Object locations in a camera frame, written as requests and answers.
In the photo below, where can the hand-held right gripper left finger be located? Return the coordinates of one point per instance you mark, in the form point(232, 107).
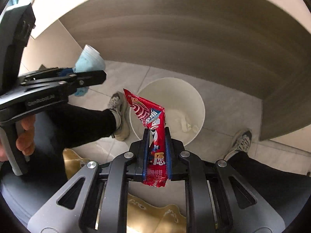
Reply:
point(146, 150)

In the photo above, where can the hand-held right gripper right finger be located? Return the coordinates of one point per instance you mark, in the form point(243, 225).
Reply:
point(168, 150)

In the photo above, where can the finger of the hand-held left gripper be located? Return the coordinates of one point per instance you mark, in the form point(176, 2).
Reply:
point(65, 72)
point(93, 77)

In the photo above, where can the blue face mask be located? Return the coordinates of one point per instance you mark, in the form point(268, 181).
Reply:
point(87, 60)

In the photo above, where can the red snack wrapper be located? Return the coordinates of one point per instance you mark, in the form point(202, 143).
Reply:
point(143, 109)

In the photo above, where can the white round bin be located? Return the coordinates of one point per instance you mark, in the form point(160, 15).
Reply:
point(175, 94)

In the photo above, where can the person's left hand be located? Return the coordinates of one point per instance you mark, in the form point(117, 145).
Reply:
point(25, 131)

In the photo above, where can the crumpled white tissue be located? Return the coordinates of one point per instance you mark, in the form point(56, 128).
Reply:
point(187, 125)

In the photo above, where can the person's left shoe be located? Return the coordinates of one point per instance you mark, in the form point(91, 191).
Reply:
point(119, 114)

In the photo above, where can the person's shoe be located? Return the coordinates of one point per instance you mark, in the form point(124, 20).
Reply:
point(239, 143)
point(119, 114)

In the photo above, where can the person's left leg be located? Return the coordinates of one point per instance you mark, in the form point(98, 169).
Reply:
point(80, 123)

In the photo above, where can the person's leg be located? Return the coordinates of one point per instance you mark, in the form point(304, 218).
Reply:
point(80, 123)
point(272, 172)

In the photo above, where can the beige bed base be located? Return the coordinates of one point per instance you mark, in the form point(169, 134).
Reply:
point(51, 9)

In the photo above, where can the person's right shoe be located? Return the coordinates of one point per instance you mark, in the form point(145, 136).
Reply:
point(239, 143)

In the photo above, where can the grey wooden cabinet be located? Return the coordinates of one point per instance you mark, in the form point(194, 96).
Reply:
point(182, 29)

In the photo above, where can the person's right leg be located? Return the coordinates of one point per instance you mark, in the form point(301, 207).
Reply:
point(272, 172)

